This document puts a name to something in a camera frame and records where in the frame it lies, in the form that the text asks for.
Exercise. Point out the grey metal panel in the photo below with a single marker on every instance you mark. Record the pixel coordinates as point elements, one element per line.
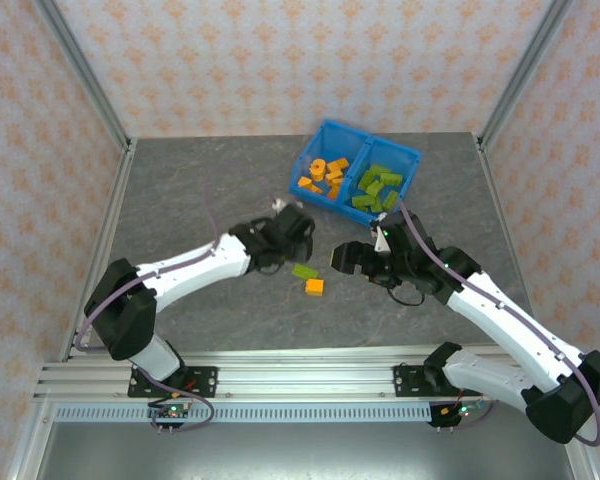
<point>300,455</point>

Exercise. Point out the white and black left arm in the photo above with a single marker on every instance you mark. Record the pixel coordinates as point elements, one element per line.
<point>190,265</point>

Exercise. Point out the small yellow square brick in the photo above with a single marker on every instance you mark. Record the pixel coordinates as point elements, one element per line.
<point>334,176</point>

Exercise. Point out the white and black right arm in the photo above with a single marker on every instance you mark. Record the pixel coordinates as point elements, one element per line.
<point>505,320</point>

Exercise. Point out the green two-by-four brick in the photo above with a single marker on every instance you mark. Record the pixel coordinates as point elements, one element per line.
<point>375,188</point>
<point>391,199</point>
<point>305,271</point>
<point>378,171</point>
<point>391,178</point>
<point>366,180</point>

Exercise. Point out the aluminium upright post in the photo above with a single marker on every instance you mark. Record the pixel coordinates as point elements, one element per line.
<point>522,75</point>
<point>85,75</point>

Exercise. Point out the white camera bracket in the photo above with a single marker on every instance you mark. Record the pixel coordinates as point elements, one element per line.
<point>381,241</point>

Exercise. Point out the yellow two-by-three brick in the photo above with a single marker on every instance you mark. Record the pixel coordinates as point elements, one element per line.
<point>335,191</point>
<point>338,164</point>

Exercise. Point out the small circuit board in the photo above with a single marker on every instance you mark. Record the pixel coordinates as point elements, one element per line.
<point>462,411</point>
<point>170,411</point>

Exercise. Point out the blue plastic bin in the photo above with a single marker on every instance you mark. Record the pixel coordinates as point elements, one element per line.
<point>325,140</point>
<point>400,157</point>

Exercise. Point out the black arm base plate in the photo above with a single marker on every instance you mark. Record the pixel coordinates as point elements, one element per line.
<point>410,382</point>
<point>200,382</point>

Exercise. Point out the aluminium table side rail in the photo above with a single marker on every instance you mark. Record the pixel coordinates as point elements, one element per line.
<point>500,200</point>
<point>111,205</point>

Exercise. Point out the aluminium table rail with mounts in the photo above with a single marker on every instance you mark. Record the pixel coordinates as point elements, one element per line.
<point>300,375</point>

